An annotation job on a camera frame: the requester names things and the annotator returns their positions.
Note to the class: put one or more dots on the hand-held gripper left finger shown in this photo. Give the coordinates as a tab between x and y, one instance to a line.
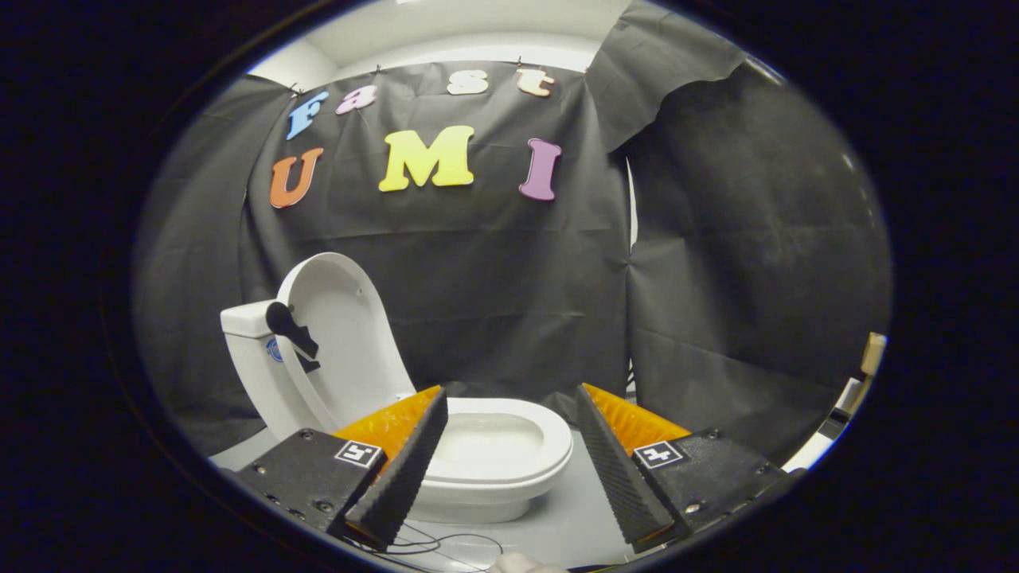
402	477

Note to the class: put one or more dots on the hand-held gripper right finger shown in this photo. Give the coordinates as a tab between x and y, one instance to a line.
617	477

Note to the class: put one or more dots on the white toilet lid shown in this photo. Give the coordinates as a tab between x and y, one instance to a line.
350	342

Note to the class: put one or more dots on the white toilet seat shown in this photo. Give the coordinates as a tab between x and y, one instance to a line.
549	430

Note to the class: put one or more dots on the white toilet with tank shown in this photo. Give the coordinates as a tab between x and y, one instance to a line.
247	358

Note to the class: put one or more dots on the black backdrop cloth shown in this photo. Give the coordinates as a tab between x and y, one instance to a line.
493	270

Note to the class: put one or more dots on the white box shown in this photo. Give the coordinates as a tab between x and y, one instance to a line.
848	395

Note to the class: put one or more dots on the beige box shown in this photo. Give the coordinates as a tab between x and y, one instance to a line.
873	354

